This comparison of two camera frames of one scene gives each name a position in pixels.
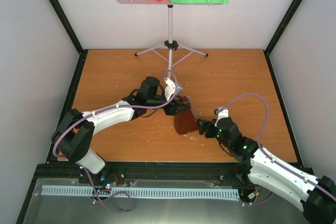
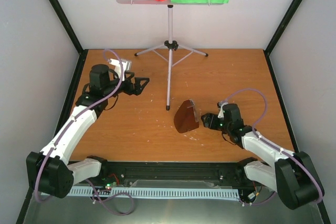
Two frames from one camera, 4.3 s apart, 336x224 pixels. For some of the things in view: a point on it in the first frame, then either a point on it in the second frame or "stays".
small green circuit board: [108, 186] stays
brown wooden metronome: [186, 121] stays
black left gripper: [172, 110] → [137, 90]
